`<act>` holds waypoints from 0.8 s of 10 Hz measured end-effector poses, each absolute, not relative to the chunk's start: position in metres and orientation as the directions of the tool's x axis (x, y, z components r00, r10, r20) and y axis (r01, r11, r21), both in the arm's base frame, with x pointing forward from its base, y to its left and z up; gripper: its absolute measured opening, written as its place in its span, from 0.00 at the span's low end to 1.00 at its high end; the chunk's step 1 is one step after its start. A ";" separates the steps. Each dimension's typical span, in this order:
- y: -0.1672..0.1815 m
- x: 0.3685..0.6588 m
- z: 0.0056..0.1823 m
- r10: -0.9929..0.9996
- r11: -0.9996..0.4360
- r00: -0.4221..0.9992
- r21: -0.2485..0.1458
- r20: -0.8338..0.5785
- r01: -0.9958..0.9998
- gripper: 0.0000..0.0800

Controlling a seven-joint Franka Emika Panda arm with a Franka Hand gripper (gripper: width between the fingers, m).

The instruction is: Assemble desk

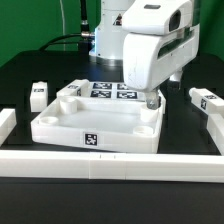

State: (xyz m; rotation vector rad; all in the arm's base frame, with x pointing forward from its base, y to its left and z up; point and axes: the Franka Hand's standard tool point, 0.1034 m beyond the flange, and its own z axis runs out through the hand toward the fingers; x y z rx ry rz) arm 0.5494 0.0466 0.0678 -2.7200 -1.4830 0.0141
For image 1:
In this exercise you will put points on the white right fence block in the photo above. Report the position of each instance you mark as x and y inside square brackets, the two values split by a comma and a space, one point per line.
[215, 127]

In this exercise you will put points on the printed marker sheet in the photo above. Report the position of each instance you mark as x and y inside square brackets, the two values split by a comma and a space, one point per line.
[113, 90]

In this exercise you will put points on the white desk top tray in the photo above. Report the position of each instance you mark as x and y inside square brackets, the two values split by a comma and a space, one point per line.
[100, 124]

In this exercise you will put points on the white left fence block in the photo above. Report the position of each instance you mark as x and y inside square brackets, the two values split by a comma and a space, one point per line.
[7, 123]

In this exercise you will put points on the white front fence bar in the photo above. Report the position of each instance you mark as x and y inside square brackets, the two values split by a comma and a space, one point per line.
[118, 166]

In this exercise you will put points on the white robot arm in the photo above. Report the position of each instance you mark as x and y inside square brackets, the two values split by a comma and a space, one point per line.
[110, 36]

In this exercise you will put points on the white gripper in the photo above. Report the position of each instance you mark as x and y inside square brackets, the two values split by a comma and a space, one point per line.
[162, 37]

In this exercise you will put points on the white fence block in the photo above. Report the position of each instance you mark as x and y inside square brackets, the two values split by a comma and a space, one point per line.
[7, 123]
[215, 127]

